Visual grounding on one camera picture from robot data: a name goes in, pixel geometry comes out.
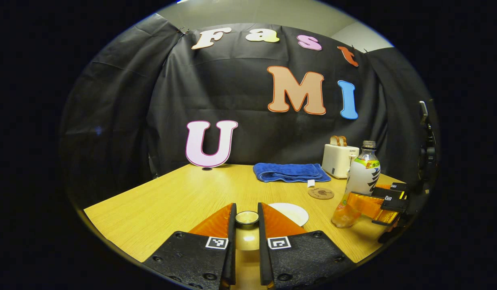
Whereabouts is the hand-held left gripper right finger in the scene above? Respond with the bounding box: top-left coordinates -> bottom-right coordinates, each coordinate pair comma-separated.
257,203 -> 356,290

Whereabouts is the labelled plastic water bottle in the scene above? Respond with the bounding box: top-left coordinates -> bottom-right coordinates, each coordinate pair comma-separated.
332,141 -> 381,228

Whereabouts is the cream toaster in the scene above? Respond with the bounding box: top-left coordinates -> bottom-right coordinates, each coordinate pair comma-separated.
322,144 -> 360,179

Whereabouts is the blue folded towel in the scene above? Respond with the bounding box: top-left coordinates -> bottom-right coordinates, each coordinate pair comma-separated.
253,163 -> 331,188

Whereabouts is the round cork coaster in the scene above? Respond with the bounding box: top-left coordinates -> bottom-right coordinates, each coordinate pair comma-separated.
308,187 -> 335,200

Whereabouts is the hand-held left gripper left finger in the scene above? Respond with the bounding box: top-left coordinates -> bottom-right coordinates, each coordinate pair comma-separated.
143,203 -> 237,290

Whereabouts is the black backdrop cloth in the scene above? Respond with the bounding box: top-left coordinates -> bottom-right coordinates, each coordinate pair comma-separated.
59,14 -> 438,210

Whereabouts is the cream ceramic teacup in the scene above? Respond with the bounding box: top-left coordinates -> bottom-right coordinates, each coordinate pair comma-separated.
268,203 -> 309,227

